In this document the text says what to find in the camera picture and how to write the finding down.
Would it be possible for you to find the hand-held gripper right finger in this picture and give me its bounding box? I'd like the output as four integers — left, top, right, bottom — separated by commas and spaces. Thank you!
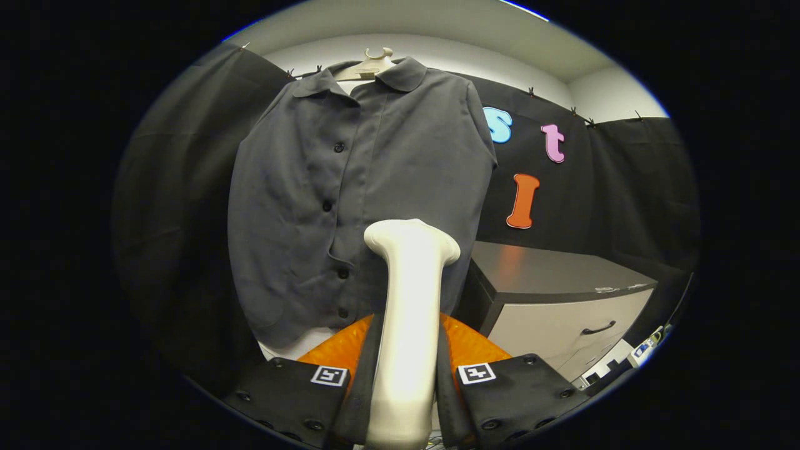
436, 312, 591, 449

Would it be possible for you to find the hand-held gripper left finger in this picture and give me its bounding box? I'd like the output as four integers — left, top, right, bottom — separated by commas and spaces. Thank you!
224, 312, 383, 450

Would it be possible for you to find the white garment steamer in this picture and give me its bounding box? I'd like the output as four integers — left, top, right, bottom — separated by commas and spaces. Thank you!
364, 219, 461, 450

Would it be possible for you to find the dark grey button shirt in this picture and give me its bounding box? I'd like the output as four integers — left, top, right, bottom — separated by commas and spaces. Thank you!
227, 56, 499, 349

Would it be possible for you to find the white garment backing board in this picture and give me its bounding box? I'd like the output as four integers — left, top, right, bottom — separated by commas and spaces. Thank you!
257, 325, 351, 362

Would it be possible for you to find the cream plastic clothes hanger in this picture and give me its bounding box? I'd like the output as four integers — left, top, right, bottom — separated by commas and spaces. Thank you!
334, 47, 398, 83

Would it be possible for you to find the beige cabinet with grey top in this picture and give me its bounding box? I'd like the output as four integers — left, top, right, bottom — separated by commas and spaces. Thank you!
453, 241, 659, 382

